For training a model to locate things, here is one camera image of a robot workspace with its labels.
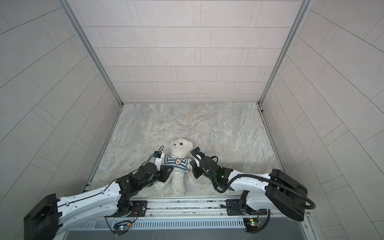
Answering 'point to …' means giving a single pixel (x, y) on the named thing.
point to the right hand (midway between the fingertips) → (189, 165)
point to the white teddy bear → (180, 148)
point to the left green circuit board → (121, 227)
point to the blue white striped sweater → (180, 164)
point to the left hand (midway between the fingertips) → (176, 169)
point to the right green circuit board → (251, 222)
